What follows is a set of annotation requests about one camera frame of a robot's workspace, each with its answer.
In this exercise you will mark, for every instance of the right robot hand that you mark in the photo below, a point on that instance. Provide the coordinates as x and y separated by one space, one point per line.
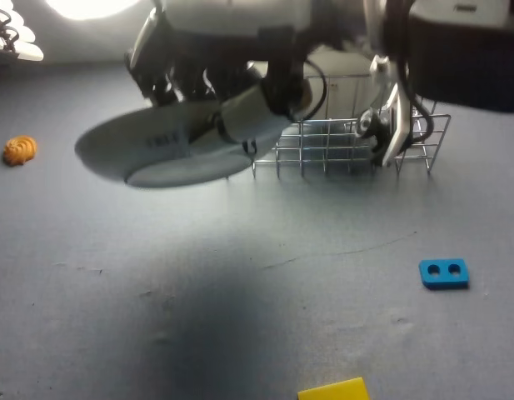
240 12

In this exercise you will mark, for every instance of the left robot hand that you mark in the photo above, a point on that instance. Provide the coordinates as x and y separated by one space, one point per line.
25 50

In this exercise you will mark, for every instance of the white ceramic plate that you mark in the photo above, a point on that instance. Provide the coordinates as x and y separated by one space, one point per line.
136 146

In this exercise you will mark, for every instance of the orange swirl cookie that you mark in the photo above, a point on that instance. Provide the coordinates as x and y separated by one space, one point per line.
20 151

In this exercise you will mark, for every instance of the grey white box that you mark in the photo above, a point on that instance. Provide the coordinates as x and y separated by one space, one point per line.
344 83

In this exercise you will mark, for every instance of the blue block with two holes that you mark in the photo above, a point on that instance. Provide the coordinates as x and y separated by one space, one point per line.
443 281

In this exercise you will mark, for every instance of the yellow block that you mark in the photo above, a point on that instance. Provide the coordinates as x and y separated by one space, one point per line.
335 391

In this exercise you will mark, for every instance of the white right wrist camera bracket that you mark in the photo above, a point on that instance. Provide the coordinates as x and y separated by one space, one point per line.
400 125

